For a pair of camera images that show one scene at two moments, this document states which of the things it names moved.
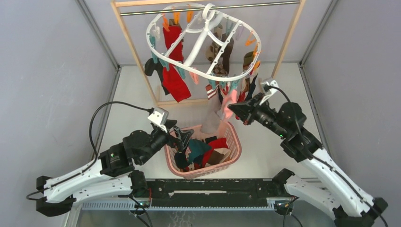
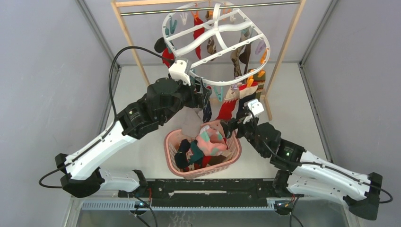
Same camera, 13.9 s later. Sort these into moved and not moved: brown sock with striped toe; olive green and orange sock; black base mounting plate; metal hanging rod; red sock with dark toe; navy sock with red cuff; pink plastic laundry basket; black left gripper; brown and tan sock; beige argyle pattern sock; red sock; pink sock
Moved: black left gripper; pink sock; red sock with dark toe; olive green and orange sock; beige argyle pattern sock; red sock; brown sock with striped toe
Not moved: pink plastic laundry basket; black base mounting plate; metal hanging rod; brown and tan sock; navy sock with red cuff
